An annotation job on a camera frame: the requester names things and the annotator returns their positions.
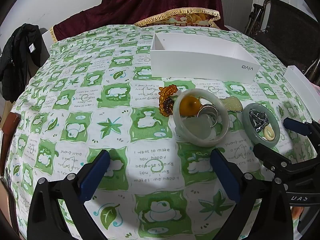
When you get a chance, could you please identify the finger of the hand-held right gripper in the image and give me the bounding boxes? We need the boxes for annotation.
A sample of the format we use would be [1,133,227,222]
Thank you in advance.
[253,142,293,173]
[283,117,320,153]

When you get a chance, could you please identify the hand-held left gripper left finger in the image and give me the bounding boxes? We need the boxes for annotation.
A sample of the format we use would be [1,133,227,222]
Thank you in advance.
[26,149,111,240]

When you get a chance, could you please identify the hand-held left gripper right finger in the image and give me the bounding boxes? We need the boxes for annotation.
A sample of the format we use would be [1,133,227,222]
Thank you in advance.
[211,149,294,240]

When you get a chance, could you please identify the cream ring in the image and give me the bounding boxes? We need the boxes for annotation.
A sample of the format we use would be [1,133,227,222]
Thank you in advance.
[264,127,276,141]

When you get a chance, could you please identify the silver chain bracelet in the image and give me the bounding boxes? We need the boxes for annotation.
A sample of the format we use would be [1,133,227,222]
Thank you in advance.
[249,109,270,132]

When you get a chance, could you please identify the dark green jade bangle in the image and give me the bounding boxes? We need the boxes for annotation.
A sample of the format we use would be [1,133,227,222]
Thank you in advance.
[242,102,280,145]

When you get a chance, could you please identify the pale jade pendant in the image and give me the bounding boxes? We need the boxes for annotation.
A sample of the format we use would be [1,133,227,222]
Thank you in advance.
[185,115,213,138]

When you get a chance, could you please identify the silver ring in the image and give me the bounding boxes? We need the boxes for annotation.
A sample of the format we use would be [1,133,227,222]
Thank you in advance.
[196,104,218,128]

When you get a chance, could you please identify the yellowish carved jade pendant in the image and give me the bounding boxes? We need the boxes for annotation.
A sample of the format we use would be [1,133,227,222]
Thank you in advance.
[220,95,243,112]

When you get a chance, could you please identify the pale jade bangle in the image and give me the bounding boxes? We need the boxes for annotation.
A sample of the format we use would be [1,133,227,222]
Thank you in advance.
[174,89,229,147]

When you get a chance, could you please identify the round amber bead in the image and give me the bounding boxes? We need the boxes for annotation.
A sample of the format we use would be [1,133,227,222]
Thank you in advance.
[180,95,200,117]

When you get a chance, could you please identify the amber beaded bracelet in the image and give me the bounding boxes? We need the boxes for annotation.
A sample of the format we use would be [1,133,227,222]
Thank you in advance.
[159,85,178,117]

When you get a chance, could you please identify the white cardboard box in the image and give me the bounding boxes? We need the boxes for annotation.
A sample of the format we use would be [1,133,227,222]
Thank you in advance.
[150,32,261,84]

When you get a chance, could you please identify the person's right hand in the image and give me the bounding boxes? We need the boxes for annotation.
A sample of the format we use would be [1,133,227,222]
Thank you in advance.
[291,206,304,222]

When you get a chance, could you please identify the white box lid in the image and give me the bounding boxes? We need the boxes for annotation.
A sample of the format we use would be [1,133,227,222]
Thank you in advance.
[284,65,320,123]

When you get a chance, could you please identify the green printed tablecloth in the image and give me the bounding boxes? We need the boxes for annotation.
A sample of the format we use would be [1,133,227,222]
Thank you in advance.
[5,24,317,240]

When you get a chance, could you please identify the brown wooden board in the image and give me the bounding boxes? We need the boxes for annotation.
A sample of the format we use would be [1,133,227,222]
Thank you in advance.
[0,112,22,140]

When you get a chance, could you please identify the black folding chair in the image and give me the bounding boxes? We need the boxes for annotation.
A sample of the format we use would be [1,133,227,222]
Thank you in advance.
[244,0,320,83]

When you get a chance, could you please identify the white panel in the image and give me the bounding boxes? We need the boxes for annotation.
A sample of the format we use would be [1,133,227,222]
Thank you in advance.
[41,29,55,56]

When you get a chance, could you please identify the black jacket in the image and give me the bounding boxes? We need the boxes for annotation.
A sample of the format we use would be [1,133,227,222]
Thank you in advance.
[0,23,44,103]

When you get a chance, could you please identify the gold fringed cushion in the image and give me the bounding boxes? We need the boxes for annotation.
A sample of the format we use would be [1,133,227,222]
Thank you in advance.
[134,8,221,28]

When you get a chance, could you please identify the maroon velvet cloth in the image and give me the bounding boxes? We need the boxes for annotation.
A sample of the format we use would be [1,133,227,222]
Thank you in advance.
[50,0,225,42]

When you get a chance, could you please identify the white cable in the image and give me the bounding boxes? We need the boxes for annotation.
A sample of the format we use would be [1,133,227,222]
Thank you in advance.
[305,57,320,76]

